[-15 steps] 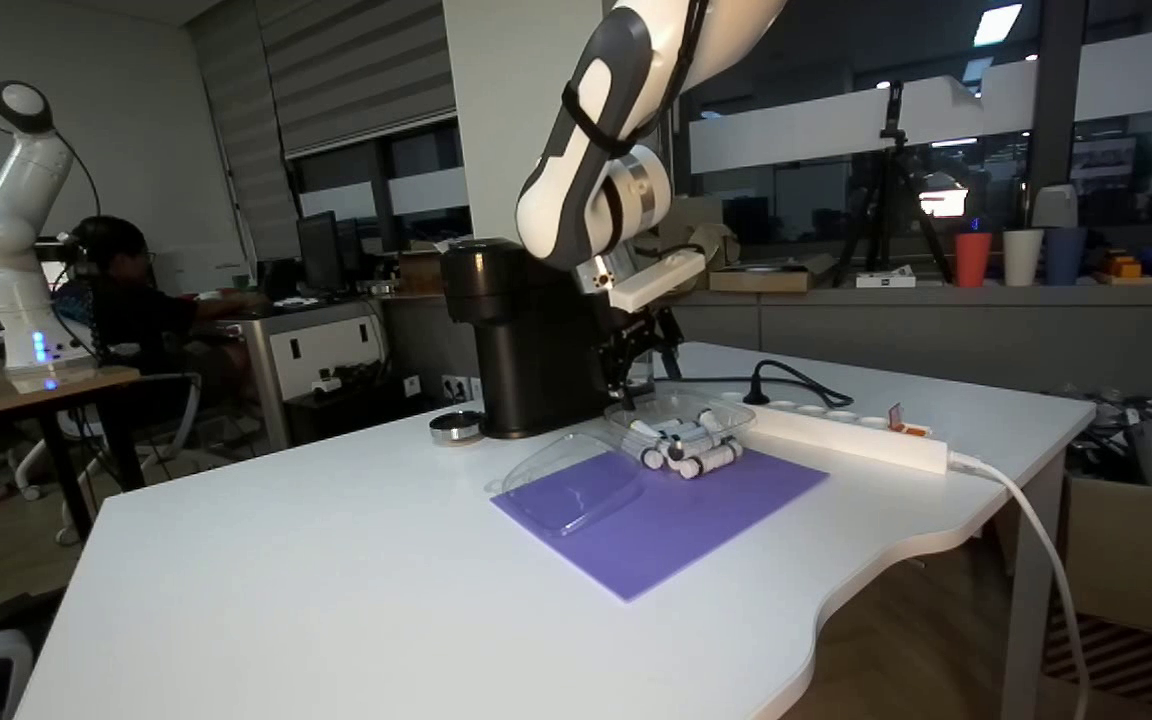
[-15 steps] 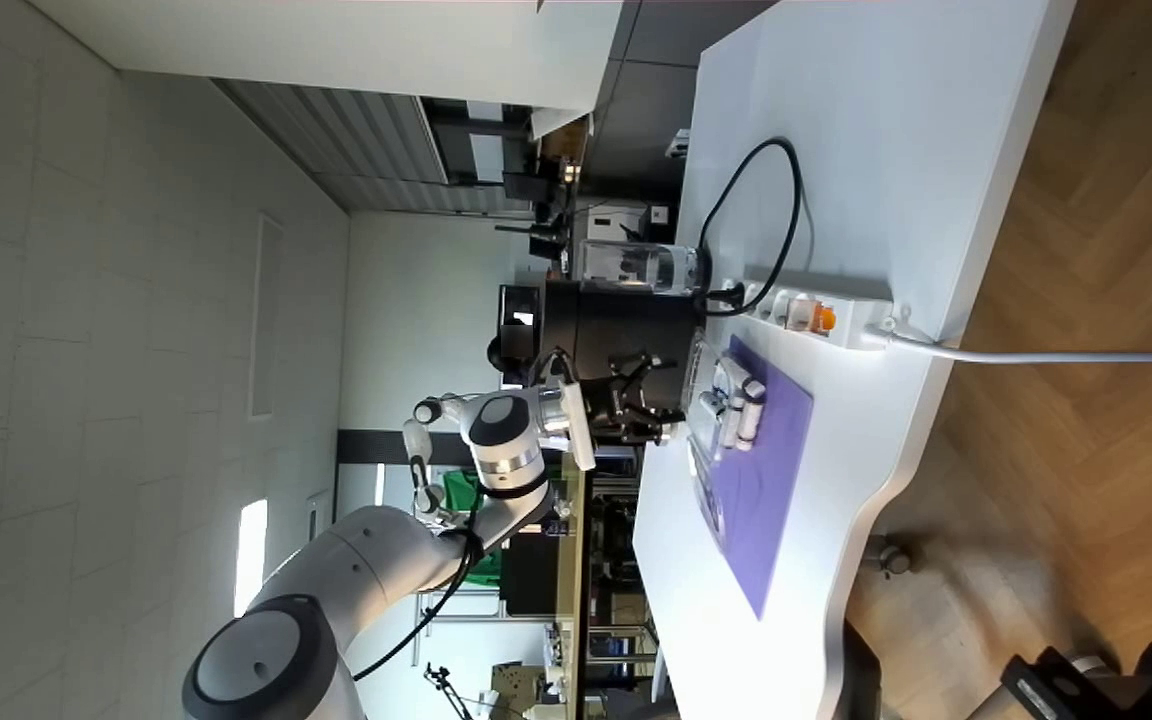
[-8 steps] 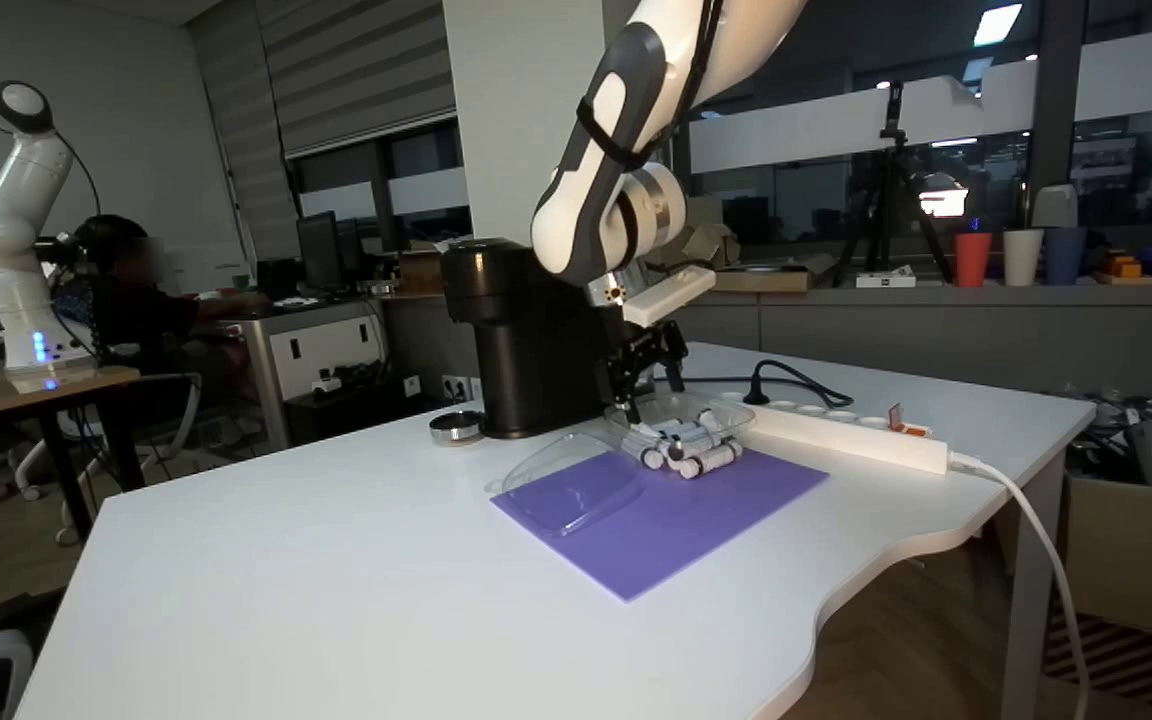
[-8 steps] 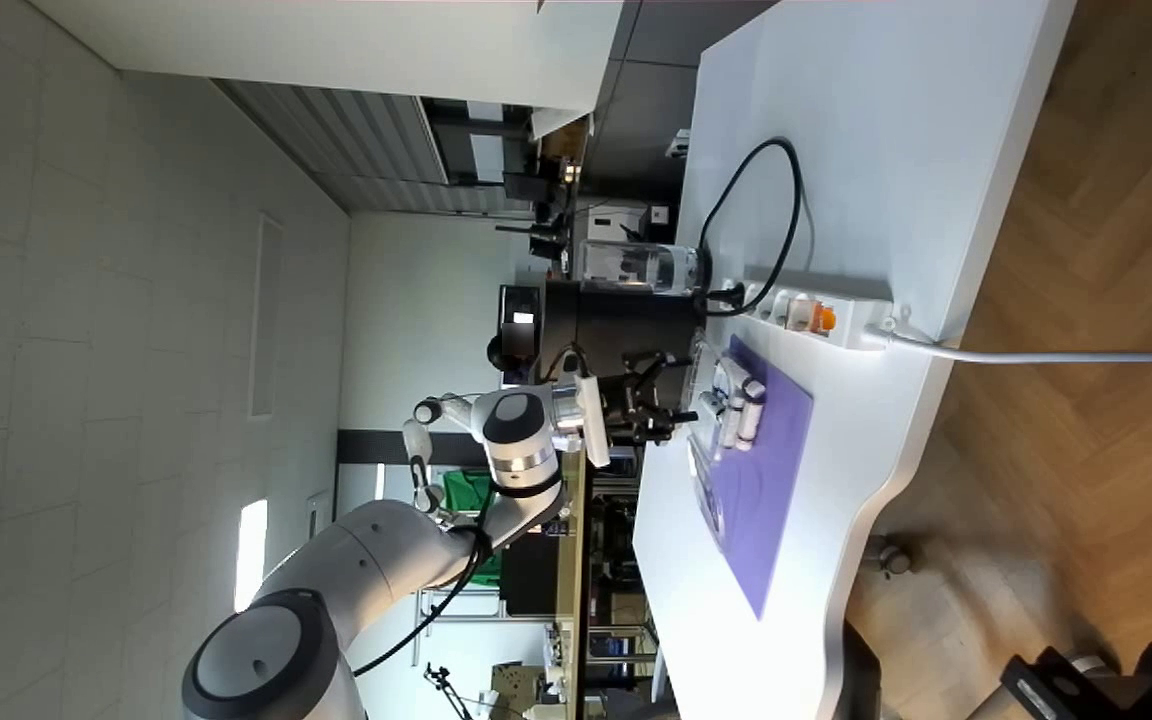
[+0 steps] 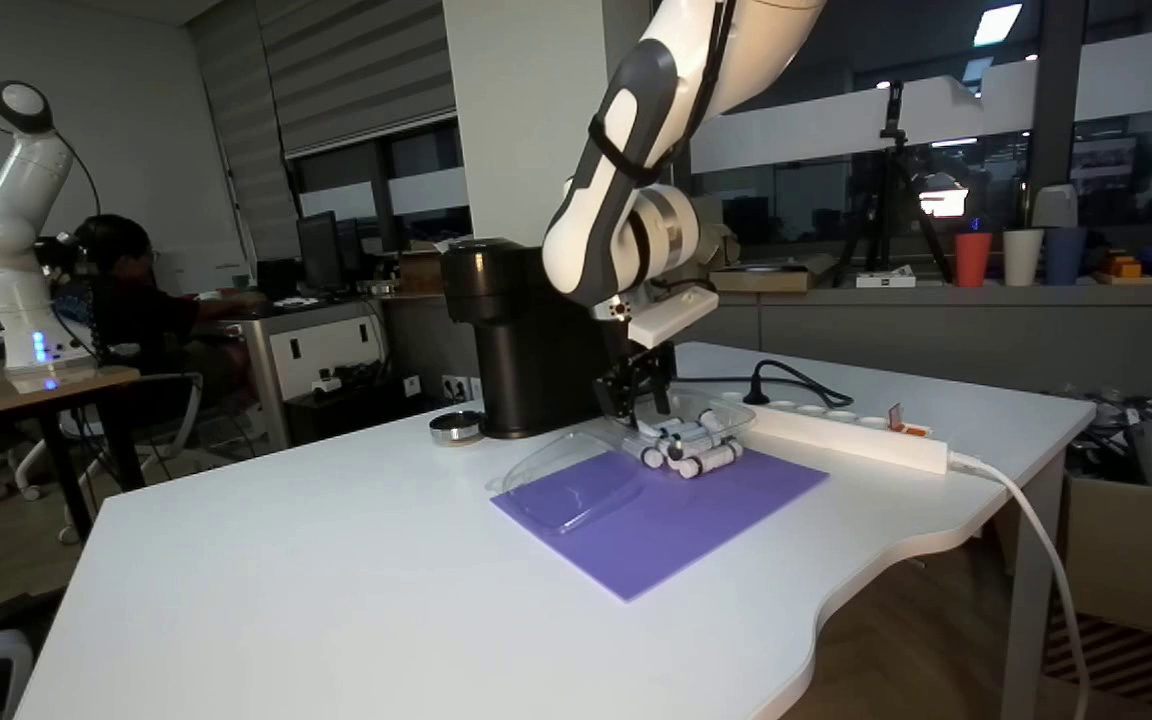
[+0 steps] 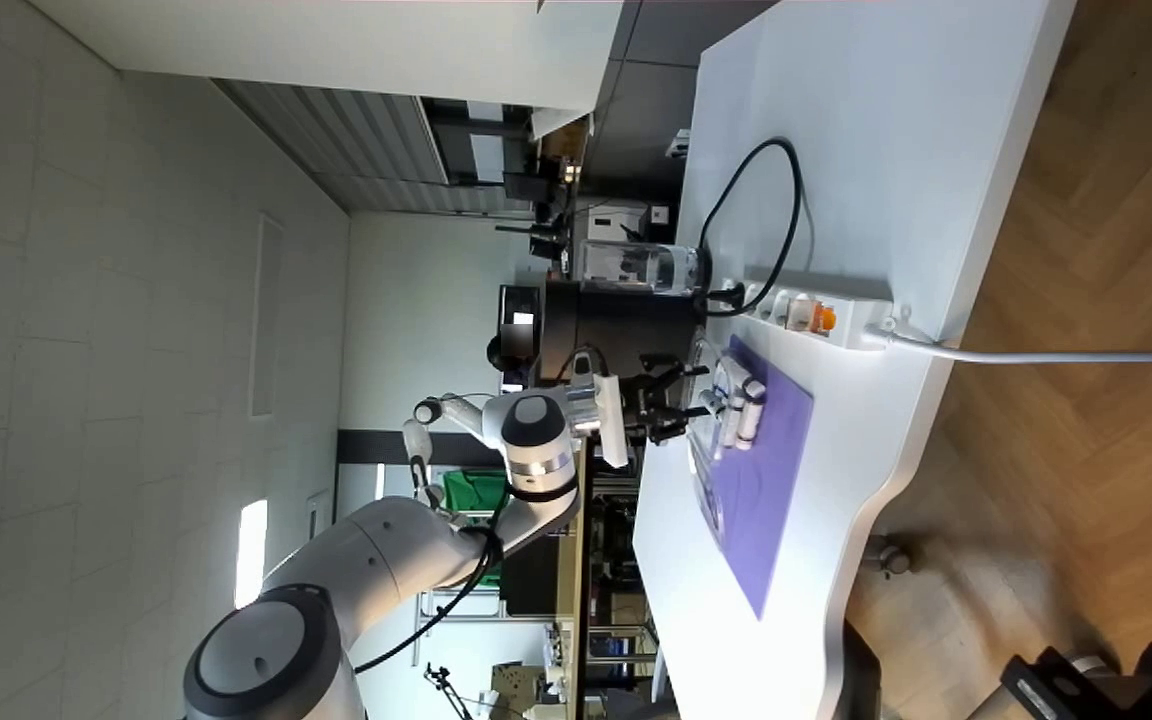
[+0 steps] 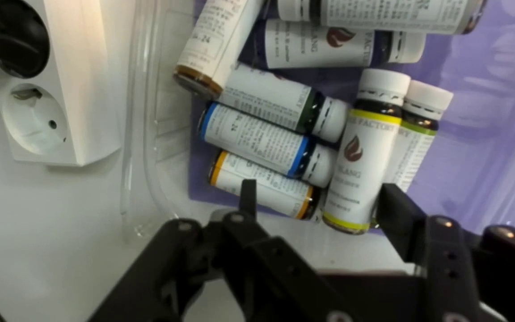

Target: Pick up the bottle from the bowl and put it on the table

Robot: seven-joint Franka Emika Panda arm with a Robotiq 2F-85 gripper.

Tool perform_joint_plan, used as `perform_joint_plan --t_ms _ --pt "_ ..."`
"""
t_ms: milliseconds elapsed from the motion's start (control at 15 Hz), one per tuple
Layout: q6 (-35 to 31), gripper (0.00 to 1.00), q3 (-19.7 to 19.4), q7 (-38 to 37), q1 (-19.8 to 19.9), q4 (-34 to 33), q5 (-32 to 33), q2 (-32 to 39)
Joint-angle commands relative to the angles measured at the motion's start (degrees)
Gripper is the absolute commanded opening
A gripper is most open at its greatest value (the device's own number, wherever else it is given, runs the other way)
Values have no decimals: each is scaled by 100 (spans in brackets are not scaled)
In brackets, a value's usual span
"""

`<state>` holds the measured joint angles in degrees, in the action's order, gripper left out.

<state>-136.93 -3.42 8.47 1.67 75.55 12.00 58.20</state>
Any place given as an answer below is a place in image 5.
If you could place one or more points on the white table power strip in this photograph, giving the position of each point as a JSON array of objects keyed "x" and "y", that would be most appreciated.
[{"x": 841, "y": 435}]

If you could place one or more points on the grey cup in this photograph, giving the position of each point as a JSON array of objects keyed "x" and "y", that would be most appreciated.
[{"x": 1056, "y": 207}]

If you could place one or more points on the orange toy block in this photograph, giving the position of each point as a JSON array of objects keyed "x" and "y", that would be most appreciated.
[{"x": 1125, "y": 267}]

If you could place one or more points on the black camera tripod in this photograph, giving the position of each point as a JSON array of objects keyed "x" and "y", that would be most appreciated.
[{"x": 890, "y": 186}]

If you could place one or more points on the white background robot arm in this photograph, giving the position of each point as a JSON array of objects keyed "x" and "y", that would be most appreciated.
[{"x": 19, "y": 226}]

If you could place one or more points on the black computer monitor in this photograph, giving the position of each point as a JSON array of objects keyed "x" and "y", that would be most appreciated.
[{"x": 321, "y": 248}]

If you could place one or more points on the clear plastic lid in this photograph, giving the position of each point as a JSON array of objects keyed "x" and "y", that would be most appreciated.
[{"x": 570, "y": 480}]

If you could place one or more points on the seated person dark clothes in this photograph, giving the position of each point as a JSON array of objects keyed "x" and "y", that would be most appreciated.
[{"x": 137, "y": 301}]

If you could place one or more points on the white cabinet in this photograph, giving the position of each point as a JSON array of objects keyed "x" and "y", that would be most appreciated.
[{"x": 319, "y": 353}]

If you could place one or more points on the flat wooden box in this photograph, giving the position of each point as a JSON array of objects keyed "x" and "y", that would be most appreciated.
[{"x": 762, "y": 280}]

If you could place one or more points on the purple mat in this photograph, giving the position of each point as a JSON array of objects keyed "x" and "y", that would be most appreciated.
[{"x": 658, "y": 512}]

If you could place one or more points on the red cup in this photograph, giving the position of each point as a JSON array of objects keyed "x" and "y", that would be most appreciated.
[{"x": 973, "y": 263}]

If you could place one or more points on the black coffee machine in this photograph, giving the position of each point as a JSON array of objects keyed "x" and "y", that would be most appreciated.
[{"x": 521, "y": 334}]

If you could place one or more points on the brown wooden desk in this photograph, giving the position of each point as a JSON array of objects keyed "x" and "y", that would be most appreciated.
[{"x": 28, "y": 394}]

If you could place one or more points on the clear glass bowl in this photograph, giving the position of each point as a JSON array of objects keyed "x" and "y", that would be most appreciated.
[{"x": 720, "y": 405}]

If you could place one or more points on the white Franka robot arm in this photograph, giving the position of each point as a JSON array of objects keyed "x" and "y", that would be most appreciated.
[{"x": 641, "y": 146}]

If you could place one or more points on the large cardboard box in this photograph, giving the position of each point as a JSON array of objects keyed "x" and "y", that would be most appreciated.
[{"x": 1137, "y": 586}]

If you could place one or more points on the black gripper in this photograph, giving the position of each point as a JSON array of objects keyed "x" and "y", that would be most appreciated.
[{"x": 632, "y": 359}]

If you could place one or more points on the white cup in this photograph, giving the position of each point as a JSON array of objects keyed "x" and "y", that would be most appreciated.
[{"x": 1021, "y": 257}]

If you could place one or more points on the blue cup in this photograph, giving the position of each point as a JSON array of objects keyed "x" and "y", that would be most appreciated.
[{"x": 1065, "y": 254}]

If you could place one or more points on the grey window blinds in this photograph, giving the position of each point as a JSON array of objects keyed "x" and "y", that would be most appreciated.
[{"x": 337, "y": 65}]

